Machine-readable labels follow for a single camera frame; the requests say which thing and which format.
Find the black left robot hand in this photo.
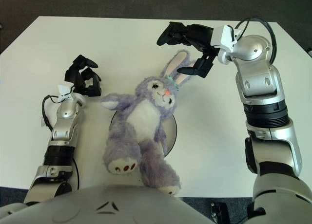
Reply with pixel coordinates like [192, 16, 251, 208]
[64, 55, 102, 97]

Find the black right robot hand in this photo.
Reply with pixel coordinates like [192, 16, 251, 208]
[156, 21, 219, 79]

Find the purple plush bunny doll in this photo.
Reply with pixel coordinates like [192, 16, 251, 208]
[100, 50, 198, 196]

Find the white plate with black rim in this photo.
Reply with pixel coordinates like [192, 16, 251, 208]
[109, 111, 178, 159]

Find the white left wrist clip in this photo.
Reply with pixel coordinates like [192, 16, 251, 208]
[58, 84, 75, 102]

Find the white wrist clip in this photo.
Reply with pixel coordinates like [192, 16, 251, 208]
[58, 84, 75, 102]
[211, 25, 244, 53]

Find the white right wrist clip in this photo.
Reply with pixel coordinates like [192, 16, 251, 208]
[211, 25, 244, 53]

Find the grey robot torso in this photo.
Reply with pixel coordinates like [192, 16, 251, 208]
[0, 184, 217, 224]

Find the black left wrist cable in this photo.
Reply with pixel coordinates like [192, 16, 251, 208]
[41, 86, 75, 132]

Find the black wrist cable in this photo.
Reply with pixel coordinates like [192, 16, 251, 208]
[41, 86, 75, 132]
[234, 15, 277, 64]

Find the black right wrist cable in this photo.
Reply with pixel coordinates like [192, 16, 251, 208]
[234, 15, 277, 64]

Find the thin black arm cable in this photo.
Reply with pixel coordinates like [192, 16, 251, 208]
[73, 158, 81, 189]

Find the black metal bracket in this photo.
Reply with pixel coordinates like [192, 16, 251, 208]
[210, 201, 231, 224]

